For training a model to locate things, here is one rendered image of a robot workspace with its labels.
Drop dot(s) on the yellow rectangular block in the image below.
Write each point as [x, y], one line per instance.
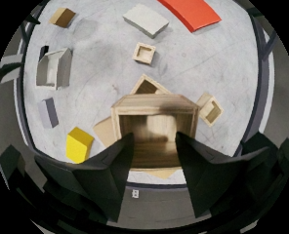
[78, 145]

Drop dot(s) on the red flat rectangular slab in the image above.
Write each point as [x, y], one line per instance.
[193, 14]

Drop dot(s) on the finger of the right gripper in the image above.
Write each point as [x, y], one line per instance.
[6, 68]
[32, 19]

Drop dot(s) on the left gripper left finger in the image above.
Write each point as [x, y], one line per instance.
[101, 179]

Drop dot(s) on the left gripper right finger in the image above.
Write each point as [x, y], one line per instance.
[211, 174]

